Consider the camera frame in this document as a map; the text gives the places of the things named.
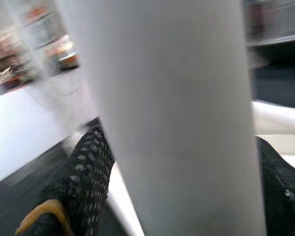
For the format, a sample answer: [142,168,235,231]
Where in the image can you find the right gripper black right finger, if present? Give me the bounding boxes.
[257,136,295,236]

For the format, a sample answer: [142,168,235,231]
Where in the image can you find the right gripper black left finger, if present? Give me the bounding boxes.
[14,124,116,236]

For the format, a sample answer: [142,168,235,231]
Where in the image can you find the white plastic table leg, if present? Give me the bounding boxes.
[63,0,265,236]

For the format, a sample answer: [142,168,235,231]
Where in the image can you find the tan rubber band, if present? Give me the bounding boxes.
[14,198,73,236]

